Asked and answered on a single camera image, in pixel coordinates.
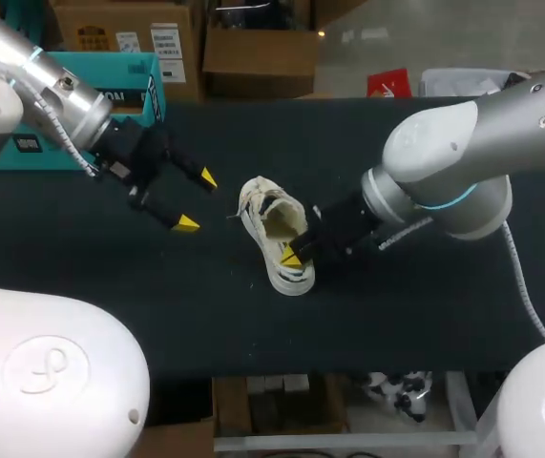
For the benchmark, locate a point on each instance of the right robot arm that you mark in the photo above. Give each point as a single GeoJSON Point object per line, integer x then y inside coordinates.
{"type": "Point", "coordinates": [448, 152]}

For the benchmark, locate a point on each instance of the open cardboard box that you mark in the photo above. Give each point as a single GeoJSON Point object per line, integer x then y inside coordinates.
{"type": "Point", "coordinates": [260, 52]}

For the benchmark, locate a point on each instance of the cardboard box with grey blocks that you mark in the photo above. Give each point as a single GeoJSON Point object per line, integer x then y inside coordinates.
{"type": "Point", "coordinates": [277, 401]}

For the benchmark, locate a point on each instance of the white bin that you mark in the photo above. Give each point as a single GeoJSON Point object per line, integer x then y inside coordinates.
{"type": "Point", "coordinates": [467, 81]}

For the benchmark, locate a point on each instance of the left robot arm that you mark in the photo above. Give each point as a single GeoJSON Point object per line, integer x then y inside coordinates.
{"type": "Point", "coordinates": [57, 88]}

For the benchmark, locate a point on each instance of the teal box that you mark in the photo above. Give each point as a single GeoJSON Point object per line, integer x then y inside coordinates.
{"type": "Point", "coordinates": [110, 105]}

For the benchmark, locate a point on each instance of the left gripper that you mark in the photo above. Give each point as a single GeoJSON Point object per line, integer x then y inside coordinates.
{"type": "Point", "coordinates": [133, 152]}

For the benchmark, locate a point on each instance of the red bag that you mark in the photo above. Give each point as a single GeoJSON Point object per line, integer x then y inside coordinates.
{"type": "Point", "coordinates": [389, 83]}

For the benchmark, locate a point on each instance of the cardboard box with labels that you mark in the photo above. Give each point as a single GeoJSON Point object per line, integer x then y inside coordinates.
{"type": "Point", "coordinates": [129, 38]}

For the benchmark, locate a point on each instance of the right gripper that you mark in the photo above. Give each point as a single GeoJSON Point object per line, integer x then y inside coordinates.
{"type": "Point", "coordinates": [343, 229]}

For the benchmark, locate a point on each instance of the white shoe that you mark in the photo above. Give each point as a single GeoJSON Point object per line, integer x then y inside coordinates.
{"type": "Point", "coordinates": [277, 238]}

